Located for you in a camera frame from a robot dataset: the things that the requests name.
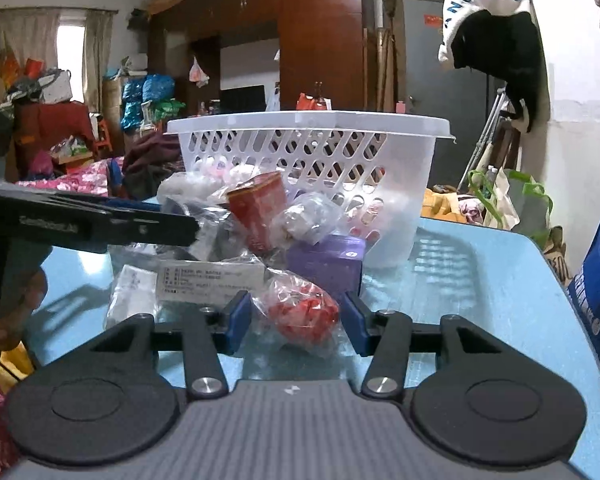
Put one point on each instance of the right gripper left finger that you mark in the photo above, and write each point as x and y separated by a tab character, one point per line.
121	392

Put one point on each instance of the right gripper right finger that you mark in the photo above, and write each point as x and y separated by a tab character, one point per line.
467	394

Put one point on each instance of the white labelled box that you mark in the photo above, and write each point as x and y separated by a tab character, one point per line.
207	283

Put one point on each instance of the red item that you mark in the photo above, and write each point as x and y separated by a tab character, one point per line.
299	311

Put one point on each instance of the person's left hand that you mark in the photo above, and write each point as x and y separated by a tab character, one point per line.
20	298

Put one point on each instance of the pink floral blanket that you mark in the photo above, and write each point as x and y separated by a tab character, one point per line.
91	179

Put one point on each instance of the beige window curtain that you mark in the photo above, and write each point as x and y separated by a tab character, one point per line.
31	32

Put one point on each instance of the blue plastic bags pile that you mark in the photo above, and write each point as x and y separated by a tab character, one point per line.
148	100

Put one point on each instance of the purple box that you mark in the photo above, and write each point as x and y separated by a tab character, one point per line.
335	263

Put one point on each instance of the green potted plant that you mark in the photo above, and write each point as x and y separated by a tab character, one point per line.
513	201

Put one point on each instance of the red paper cup in bag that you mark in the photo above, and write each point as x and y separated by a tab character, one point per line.
255	203

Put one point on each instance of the white item in clear bag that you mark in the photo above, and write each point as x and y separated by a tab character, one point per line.
308	219

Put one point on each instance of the white plastic laundry basket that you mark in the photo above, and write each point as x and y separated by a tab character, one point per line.
375	166

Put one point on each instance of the black television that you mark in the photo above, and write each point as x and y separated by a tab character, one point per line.
248	99

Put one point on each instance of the orange white hanging bag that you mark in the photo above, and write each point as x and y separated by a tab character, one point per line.
306	102

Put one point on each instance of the grey door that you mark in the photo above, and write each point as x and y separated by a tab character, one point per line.
462	97

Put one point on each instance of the black hanging garment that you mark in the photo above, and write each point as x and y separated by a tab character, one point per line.
507	48

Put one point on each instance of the dark red wooden wardrobe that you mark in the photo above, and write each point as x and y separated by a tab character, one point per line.
325	46

